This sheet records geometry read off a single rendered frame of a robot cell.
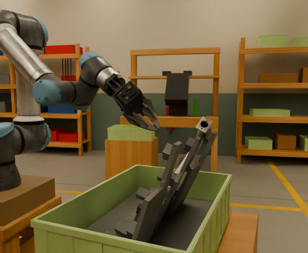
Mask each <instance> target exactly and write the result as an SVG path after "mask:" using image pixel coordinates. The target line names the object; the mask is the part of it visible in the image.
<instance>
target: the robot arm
mask: <svg viewBox="0 0 308 253"><path fill-rule="evenodd" d="M47 42H48V30H47V27H46V25H45V24H44V23H43V21H42V20H40V19H38V18H35V17H33V16H29V15H23V14H19V13H15V12H11V11H8V10H0V49H1V50H2V52H3V53H4V54H5V55H6V56H7V57H8V58H9V60H10V61H11V62H12V63H13V64H14V65H15V67H16V91H17V117H16V118H15V119H14V124H13V123H11V122H1V123H0V191H6V190H10V189H13V188H16V187H18V186H20V185H21V176H20V174H19V171H18V169H17V167H16V163H15V155H20V154H25V153H30V152H37V151H39V150H43V149H45V148H46V147H47V146H48V145H49V143H50V140H51V130H50V129H49V126H48V125H47V124H46V123H44V119H43V118H42V117H41V115H40V105H60V104H70V105H71V106H72V107H73V108H75V109H77V110H81V111H85V110H88V108H89V107H90V105H91V104H92V103H93V100H94V98H95V96H96V94H97V92H98V90H99V88H101V90H102V91H103V92H105V93H106V94H107V95H109V96H112V97H113V98H114V100H115V101H116V103H117V105H118V106H119V107H120V108H121V109H120V110H121V111H123V112H124V114H123V116H124V117H125V118H126V119H127V121H128V122H129V123H131V124H133V125H135V126H137V127H140V128H143V129H146V130H150V131H158V130H159V129H160V124H159V120H158V117H157V115H156V112H155V110H154V107H153V104H152V103H151V101H150V100H149V99H146V98H145V97H144V96H143V94H142V91H141V90H140V89H139V88H138V87H137V86H136V85H135V84H134V83H133V82H132V81H129V82H128V83H126V82H125V80H124V78H123V77H122V76H121V75H120V74H119V73H120V72H119V71H116V70H115V69H114V68H113V67H112V66H111V65H110V64H109V63H108V62H107V61H106V60H104V58H103V57H102V56H100V55H99V54H98V53H96V52H94V51H88V52H86V53H84V54H83V55H82V56H81V58H80V60H79V66H80V67H81V69H82V73H81V75H80V77H79V79H78V81H61V80H59V79H58V78H57V77H56V76H55V74H54V73H53V72H52V71H51V70H50V69H49V68H48V67H47V66H46V65H45V64H44V62H43V61H42V60H41V59H40V58H39V55H40V54H41V53H42V48H44V47H45V46H46V45H47ZM143 116H147V117H149V119H150V121H151V122H153V123H154V125H152V124H149V122H148V121H147V120H144V118H143Z"/></svg>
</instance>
